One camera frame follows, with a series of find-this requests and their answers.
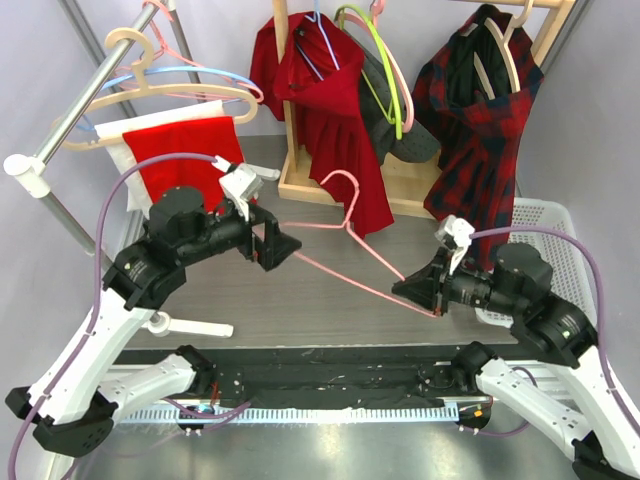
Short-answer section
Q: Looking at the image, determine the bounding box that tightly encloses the blue hanger left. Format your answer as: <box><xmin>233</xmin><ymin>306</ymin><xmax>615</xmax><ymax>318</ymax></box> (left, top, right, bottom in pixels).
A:
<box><xmin>79</xmin><ymin>65</ymin><xmax>263</xmax><ymax>133</ymax></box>

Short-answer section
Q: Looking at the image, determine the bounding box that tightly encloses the grey dotted garment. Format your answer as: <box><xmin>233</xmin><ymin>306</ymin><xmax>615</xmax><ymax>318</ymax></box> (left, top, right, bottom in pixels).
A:
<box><xmin>354</xmin><ymin>39</ymin><xmax>440</xmax><ymax>165</ymax></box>

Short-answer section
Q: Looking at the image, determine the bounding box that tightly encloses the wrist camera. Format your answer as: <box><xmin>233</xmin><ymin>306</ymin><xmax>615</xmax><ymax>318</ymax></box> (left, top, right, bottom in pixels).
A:
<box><xmin>214</xmin><ymin>155</ymin><xmax>263</xmax><ymax>221</ymax></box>
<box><xmin>435</xmin><ymin>215</ymin><xmax>475</xmax><ymax>275</ymax></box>

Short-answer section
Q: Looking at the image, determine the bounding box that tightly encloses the green hanger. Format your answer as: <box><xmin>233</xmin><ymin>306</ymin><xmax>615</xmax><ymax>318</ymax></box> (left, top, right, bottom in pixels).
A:
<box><xmin>333</xmin><ymin>3</ymin><xmax>405</xmax><ymax>141</ymax></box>

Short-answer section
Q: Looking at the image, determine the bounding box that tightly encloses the wooden clothes rack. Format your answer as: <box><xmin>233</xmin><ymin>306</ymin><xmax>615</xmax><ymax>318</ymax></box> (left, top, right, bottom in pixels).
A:
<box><xmin>273</xmin><ymin>1</ymin><xmax>586</xmax><ymax>218</ymax></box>

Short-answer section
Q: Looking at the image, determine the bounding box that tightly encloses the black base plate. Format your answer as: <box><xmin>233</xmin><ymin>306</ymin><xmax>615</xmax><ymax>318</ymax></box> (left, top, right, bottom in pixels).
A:
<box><xmin>114</xmin><ymin>344</ymin><xmax>511</xmax><ymax>409</ymax></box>

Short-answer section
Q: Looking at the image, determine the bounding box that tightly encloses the white cable duct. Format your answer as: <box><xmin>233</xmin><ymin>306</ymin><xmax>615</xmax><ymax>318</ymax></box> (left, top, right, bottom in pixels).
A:
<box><xmin>122</xmin><ymin>403</ymin><xmax>459</xmax><ymax>425</ymax></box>

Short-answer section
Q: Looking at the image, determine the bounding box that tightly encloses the thin pink wire hanger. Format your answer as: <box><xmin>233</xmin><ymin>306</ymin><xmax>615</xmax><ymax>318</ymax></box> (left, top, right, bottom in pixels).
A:
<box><xmin>282</xmin><ymin>169</ymin><xmax>444</xmax><ymax>320</ymax></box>

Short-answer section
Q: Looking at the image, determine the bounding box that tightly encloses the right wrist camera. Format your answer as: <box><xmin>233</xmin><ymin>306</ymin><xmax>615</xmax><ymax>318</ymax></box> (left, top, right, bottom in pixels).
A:
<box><xmin>435</xmin><ymin>215</ymin><xmax>475</xmax><ymax>275</ymax></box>

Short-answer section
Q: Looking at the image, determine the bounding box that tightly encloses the metal clothes rack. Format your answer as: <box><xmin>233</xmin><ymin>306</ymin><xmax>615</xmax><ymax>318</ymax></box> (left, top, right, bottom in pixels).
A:
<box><xmin>0</xmin><ymin>0</ymin><xmax>281</xmax><ymax>339</ymax></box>

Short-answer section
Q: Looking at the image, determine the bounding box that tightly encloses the red plaid garment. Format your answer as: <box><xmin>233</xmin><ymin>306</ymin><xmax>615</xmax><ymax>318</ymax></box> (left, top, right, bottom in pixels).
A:
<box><xmin>410</xmin><ymin>4</ymin><xmax>546</xmax><ymax>271</ymax></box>

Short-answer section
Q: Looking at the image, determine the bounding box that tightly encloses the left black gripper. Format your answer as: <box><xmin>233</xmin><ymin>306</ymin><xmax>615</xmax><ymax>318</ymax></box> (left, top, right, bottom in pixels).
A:
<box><xmin>177</xmin><ymin>196</ymin><xmax>301</xmax><ymax>269</ymax></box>

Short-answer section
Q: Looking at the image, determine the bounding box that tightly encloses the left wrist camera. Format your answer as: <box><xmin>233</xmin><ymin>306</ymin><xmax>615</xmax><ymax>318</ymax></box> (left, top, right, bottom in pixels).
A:
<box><xmin>214</xmin><ymin>155</ymin><xmax>263</xmax><ymax>221</ymax></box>

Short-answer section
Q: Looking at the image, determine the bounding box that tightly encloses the white plastic laundry basket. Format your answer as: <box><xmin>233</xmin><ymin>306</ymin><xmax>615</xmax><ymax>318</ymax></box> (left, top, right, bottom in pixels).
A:
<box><xmin>469</xmin><ymin>195</ymin><xmax>599</xmax><ymax>332</ymax></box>

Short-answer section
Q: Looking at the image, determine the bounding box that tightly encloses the bright red hung garment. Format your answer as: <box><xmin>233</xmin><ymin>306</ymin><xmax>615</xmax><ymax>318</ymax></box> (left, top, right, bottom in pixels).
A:
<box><xmin>122</xmin><ymin>114</ymin><xmax>259</xmax><ymax>224</ymax></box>

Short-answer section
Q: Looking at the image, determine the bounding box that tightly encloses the dark red skirt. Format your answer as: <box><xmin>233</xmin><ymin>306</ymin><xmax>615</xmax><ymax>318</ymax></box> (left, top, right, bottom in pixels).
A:
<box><xmin>250</xmin><ymin>12</ymin><xmax>394</xmax><ymax>237</ymax></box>

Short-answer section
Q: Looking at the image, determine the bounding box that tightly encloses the blue wire hanger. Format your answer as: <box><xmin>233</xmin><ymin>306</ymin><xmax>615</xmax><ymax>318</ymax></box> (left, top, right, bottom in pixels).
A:
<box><xmin>294</xmin><ymin>1</ymin><xmax>341</xmax><ymax>81</ymax></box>

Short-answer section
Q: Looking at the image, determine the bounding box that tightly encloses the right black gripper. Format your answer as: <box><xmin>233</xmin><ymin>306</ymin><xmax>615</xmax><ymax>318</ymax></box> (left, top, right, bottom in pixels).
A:
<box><xmin>392</xmin><ymin>245</ymin><xmax>523</xmax><ymax>316</ymax></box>

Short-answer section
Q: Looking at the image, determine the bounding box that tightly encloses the white hung cloth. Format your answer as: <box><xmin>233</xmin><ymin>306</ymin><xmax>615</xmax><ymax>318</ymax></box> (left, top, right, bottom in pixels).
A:
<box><xmin>95</xmin><ymin>101</ymin><xmax>245</xmax><ymax>216</ymax></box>

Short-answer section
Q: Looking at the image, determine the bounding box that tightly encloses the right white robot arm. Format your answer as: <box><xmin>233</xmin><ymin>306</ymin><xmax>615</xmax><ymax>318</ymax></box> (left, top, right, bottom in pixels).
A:
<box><xmin>392</xmin><ymin>243</ymin><xmax>639</xmax><ymax>479</ymax></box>

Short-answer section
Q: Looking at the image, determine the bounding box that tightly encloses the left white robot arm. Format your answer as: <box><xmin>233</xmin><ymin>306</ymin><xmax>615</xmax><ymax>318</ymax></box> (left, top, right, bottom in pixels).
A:
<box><xmin>5</xmin><ymin>187</ymin><xmax>302</xmax><ymax>458</ymax></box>

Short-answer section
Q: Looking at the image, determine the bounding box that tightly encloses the beige wooden hanger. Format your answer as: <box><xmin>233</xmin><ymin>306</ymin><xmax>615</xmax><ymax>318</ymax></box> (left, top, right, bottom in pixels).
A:
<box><xmin>79</xmin><ymin>27</ymin><xmax>263</xmax><ymax>124</ymax></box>
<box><xmin>473</xmin><ymin>0</ymin><xmax>534</xmax><ymax>100</ymax></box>

